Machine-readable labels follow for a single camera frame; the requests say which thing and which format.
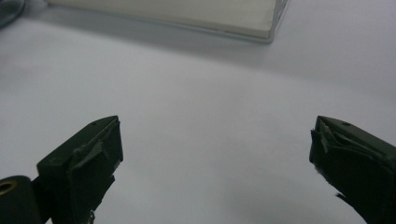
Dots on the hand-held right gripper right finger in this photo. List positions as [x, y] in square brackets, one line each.
[358, 168]

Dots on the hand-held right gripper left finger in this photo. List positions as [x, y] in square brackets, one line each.
[84, 174]

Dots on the dark round object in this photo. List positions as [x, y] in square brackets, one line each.
[9, 11]

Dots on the clear box with cream pad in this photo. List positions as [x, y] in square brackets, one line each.
[174, 14]

